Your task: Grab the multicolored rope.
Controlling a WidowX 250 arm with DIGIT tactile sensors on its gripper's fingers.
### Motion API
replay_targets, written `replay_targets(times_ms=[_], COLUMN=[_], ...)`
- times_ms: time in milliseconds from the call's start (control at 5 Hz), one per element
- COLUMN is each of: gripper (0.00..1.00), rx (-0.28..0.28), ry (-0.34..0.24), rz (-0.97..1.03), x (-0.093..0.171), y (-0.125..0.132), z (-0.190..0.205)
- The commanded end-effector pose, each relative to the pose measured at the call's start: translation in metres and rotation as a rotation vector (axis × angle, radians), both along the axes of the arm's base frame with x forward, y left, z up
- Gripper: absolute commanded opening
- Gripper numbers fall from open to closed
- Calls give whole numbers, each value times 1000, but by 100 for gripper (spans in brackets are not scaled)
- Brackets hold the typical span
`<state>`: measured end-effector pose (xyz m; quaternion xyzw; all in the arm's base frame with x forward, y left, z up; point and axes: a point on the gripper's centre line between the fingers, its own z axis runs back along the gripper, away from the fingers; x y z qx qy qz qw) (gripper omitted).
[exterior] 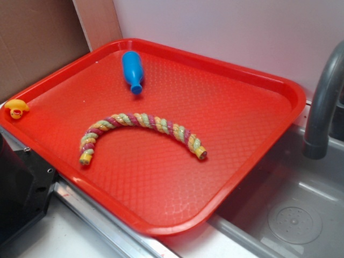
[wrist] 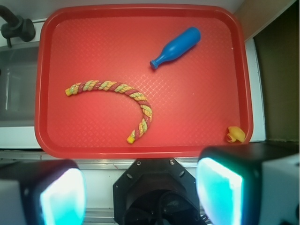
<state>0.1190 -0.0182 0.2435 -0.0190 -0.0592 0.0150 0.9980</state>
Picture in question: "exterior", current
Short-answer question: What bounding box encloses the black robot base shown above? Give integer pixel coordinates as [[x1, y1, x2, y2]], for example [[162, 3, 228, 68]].
[[1, 137, 57, 246]]

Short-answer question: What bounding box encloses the red plastic tray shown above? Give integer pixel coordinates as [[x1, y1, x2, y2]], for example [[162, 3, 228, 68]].
[[1, 39, 306, 236]]

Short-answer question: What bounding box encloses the blue plastic bottle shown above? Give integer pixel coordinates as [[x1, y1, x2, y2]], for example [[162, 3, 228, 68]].
[[121, 51, 144, 95]]

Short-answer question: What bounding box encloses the grey plastic sink basin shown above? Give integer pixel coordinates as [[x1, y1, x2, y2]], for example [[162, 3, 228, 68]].
[[206, 101, 344, 258]]

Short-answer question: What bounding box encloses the yellow rubber duck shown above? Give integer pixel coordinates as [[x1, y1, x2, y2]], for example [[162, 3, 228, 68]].
[[4, 99, 30, 119]]

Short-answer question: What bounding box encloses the brown cardboard panel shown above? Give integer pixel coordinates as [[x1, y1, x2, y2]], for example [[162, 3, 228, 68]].
[[1, 1, 122, 102]]

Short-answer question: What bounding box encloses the grey sink faucet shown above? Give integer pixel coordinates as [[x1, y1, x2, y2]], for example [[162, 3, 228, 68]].
[[302, 41, 343, 160]]

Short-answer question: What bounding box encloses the multicolored twisted rope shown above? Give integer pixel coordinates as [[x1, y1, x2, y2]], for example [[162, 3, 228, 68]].
[[78, 112, 208, 166]]

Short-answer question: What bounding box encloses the silver metal rail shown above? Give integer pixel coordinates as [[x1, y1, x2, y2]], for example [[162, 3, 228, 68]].
[[0, 126, 181, 258]]

